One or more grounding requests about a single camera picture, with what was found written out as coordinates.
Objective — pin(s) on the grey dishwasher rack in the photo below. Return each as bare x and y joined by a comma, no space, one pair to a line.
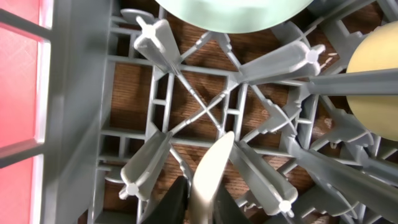
137,96

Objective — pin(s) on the yellow plastic cup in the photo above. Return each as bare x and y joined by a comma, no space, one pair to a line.
378,51

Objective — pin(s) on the red plastic tray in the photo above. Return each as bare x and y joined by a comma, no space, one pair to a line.
25,63

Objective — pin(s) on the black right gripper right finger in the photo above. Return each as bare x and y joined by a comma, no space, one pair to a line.
226,210

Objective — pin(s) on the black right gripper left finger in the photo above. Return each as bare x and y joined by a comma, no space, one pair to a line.
171,209

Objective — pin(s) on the white plastic spoon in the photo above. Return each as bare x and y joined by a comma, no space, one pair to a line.
207,179

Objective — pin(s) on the mint green bowl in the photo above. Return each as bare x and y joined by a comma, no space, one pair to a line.
234,16

